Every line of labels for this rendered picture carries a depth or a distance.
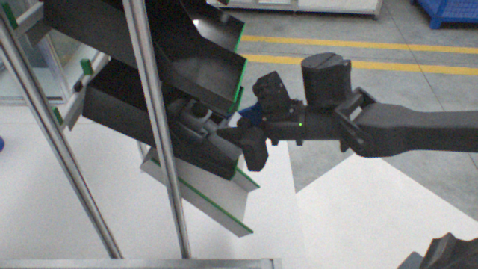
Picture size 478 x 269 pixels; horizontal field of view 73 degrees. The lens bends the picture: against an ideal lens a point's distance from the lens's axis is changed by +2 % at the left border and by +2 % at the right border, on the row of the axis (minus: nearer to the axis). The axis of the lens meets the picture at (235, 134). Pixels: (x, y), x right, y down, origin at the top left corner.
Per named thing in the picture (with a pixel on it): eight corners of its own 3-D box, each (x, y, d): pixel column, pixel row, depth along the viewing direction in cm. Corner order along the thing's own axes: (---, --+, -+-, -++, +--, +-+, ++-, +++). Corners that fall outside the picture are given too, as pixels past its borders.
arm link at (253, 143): (319, 110, 60) (315, 79, 57) (301, 175, 46) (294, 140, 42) (275, 111, 63) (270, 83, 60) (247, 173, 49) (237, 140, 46)
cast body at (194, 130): (207, 134, 64) (220, 110, 59) (197, 147, 61) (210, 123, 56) (171, 111, 64) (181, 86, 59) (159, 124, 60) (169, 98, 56)
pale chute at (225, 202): (247, 192, 82) (261, 186, 80) (239, 238, 73) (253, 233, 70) (161, 124, 71) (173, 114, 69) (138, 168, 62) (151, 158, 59)
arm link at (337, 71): (395, 129, 47) (396, 50, 41) (371, 160, 43) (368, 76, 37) (324, 117, 55) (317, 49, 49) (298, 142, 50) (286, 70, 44)
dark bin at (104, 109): (241, 134, 69) (257, 111, 64) (229, 181, 59) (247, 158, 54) (116, 75, 64) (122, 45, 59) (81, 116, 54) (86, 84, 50)
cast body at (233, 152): (241, 147, 62) (264, 128, 58) (234, 161, 59) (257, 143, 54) (208, 119, 61) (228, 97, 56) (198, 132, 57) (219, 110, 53)
